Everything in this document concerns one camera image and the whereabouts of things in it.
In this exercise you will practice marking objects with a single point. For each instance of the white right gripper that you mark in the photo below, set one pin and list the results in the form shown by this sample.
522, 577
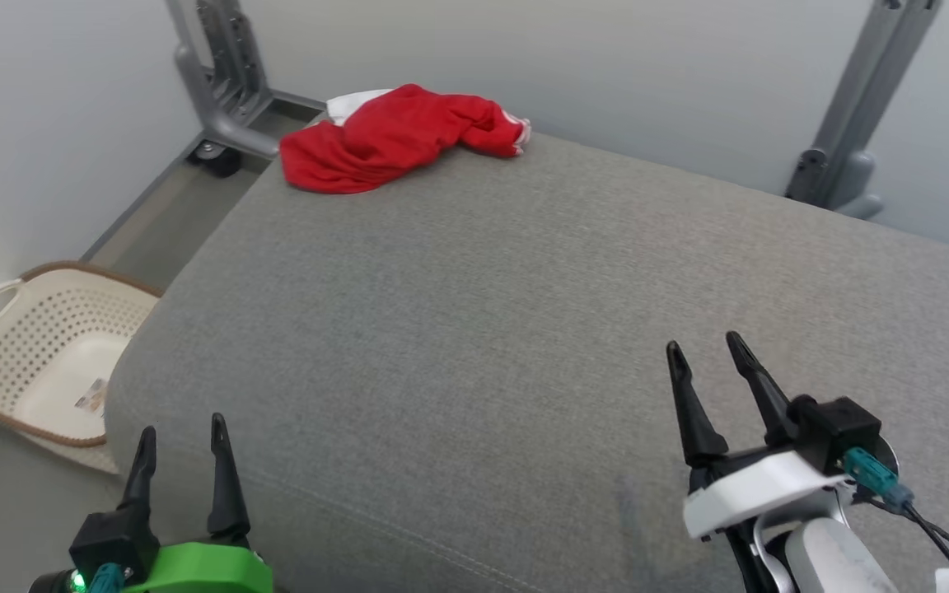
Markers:
759, 490

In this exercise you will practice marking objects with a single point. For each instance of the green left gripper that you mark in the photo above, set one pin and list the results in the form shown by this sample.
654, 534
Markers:
203, 568

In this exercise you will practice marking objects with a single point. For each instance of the red jersey with white trim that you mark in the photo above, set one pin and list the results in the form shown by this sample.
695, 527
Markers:
392, 136

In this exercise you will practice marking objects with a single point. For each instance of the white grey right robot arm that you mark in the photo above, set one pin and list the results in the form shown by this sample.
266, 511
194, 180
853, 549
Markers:
829, 552

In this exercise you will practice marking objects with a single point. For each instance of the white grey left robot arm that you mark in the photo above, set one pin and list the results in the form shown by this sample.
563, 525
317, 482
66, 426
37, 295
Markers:
58, 583

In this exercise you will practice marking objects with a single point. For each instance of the paper label in basket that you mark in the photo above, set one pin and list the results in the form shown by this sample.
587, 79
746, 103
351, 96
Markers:
92, 397

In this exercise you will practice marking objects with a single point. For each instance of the cream perforated laundry basket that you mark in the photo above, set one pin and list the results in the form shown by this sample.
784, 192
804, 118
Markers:
46, 346

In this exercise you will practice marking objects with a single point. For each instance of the grey metal stand with caster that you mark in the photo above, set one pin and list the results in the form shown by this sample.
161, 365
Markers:
223, 82

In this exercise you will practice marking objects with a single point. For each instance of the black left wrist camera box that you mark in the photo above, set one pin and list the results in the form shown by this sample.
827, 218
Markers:
112, 543

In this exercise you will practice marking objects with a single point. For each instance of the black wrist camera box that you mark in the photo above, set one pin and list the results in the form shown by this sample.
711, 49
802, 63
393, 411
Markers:
112, 543
841, 428

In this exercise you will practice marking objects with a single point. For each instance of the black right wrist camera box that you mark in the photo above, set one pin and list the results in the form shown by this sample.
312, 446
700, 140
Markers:
841, 428

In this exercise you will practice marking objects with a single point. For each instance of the grey metal post with hinge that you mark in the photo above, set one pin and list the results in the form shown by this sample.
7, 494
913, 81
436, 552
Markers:
862, 115

